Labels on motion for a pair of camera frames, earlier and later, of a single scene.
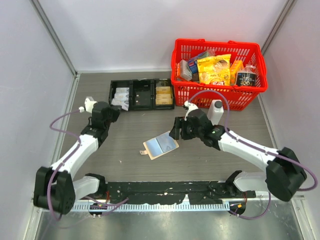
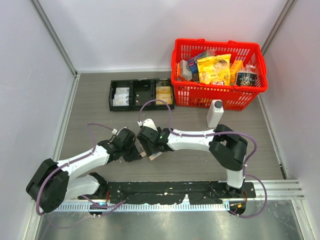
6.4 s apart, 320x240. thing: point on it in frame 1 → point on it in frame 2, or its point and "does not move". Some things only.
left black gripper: [116, 110] → [135, 155]
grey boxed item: [185, 71] does not move
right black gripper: [175, 132] → [149, 149]
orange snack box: [236, 66] does not move
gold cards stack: [163, 95] does not move
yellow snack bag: [213, 69] does not move
